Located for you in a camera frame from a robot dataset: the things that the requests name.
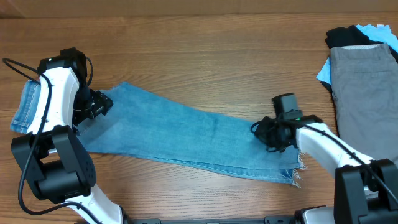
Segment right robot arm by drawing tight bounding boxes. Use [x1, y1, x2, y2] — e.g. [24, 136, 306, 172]
[251, 93, 397, 224]

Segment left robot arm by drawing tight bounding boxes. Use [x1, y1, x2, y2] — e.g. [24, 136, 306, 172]
[11, 47, 130, 223]

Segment black folded garment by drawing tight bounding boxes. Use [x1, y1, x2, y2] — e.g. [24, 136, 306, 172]
[321, 25, 397, 95]

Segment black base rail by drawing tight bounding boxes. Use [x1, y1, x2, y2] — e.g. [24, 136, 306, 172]
[130, 216, 297, 224]

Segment light blue denim jeans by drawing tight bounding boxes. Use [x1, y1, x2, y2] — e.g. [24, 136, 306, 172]
[10, 79, 308, 188]

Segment light blue folded garment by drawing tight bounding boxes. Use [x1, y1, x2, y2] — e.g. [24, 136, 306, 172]
[316, 24, 397, 85]

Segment grey folded trousers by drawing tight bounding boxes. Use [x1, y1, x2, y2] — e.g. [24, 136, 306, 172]
[330, 44, 397, 162]

